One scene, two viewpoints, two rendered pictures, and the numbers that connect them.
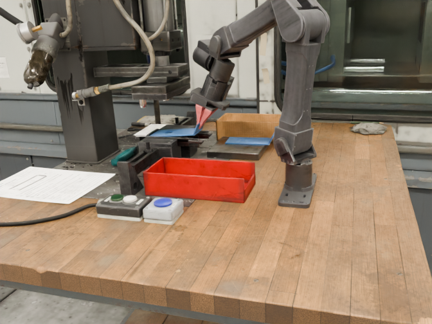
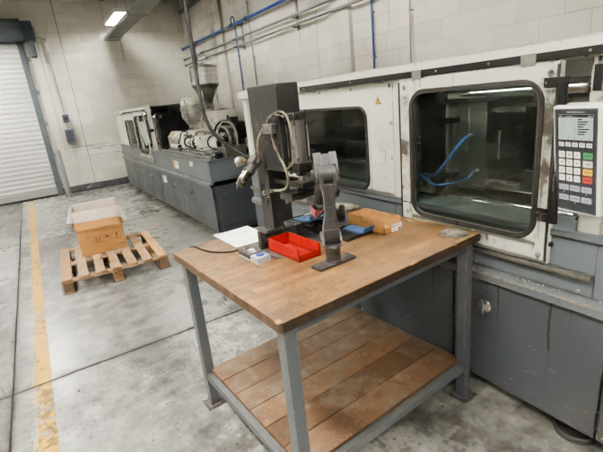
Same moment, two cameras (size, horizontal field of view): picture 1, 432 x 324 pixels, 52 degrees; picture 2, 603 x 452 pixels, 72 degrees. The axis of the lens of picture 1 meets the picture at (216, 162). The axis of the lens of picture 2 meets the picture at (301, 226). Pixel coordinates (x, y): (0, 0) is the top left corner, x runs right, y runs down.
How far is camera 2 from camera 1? 1.18 m
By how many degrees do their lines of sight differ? 36
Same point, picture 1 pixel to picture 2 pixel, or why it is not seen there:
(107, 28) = (275, 160)
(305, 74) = (327, 199)
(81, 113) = (268, 201)
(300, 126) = (328, 227)
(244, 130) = (362, 221)
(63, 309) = not seen: hidden behind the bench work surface
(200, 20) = (375, 141)
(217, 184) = (290, 250)
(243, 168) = (315, 245)
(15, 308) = not seen: hidden behind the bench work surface
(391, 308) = (275, 313)
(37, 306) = not seen: hidden behind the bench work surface
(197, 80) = (373, 180)
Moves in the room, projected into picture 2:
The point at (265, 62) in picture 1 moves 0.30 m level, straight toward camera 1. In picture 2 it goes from (406, 174) to (375, 186)
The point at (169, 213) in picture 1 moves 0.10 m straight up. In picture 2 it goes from (257, 259) to (253, 238)
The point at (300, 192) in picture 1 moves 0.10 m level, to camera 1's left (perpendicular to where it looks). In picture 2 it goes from (328, 263) to (309, 260)
